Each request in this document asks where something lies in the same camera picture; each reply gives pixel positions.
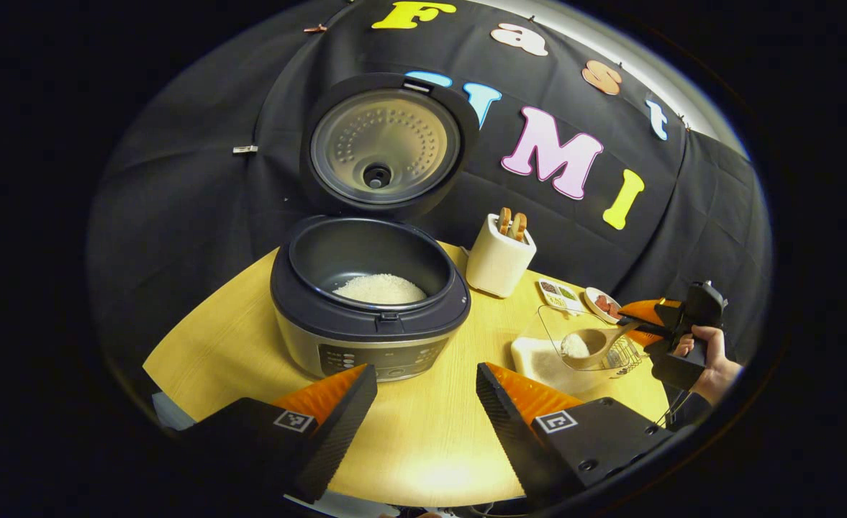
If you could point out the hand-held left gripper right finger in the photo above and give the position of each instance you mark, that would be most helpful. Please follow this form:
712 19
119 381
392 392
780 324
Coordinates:
509 432

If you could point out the round white plate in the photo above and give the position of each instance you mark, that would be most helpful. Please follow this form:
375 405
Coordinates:
596 313

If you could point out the white rice heap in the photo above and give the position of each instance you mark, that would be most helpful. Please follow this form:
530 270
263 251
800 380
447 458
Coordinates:
380 290

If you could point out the wooden spoon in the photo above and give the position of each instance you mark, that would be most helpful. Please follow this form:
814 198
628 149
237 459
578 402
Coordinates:
596 342

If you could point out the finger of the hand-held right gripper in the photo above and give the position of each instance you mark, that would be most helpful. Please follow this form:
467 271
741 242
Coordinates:
646 311
645 337

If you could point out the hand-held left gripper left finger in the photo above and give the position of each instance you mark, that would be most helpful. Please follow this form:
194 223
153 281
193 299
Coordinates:
337 439

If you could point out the white divided bean dish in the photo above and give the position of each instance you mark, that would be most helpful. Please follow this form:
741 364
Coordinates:
558 295

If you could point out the red meat piece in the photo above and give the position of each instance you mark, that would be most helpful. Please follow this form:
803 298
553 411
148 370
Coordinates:
601 302
613 310

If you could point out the toast slice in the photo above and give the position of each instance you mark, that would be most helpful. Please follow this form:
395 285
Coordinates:
519 226
504 219

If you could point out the white toaster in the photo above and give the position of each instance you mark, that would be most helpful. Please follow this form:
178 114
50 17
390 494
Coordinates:
495 262

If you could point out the dark grey rice cooker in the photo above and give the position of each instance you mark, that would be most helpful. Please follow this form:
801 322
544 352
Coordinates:
365 338

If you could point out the clear tray of rice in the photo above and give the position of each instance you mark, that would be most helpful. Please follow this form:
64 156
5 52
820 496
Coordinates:
538 363

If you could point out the silver cloth clip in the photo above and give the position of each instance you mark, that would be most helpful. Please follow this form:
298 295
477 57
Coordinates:
245 150

